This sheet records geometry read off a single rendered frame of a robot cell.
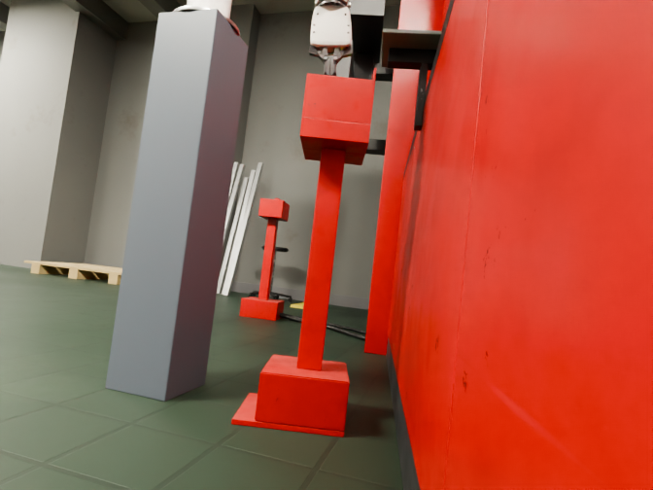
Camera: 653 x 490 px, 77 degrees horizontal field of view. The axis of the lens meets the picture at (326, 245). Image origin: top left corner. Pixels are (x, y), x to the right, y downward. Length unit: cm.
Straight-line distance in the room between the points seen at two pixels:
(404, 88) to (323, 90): 119
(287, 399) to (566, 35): 86
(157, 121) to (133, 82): 531
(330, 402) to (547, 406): 78
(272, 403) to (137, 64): 595
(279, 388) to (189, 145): 64
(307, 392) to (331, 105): 65
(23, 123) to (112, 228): 165
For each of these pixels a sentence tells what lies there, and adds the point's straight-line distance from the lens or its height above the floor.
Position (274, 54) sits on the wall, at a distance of 558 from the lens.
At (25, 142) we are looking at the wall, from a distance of 648.
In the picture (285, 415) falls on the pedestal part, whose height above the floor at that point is 3.
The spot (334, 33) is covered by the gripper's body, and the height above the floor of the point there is 93.
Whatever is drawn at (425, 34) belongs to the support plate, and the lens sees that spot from 122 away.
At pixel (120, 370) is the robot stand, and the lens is 120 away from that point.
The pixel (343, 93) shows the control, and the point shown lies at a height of 77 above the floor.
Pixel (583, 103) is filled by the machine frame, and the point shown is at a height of 44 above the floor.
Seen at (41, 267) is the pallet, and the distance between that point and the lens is 522.
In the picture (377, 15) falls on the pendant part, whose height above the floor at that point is 175.
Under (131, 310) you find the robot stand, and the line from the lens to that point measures 117.
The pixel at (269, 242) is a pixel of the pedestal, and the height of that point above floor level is 51.
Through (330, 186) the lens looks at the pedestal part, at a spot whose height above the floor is 57.
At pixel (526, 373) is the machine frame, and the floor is 32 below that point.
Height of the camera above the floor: 36
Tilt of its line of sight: 4 degrees up
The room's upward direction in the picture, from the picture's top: 6 degrees clockwise
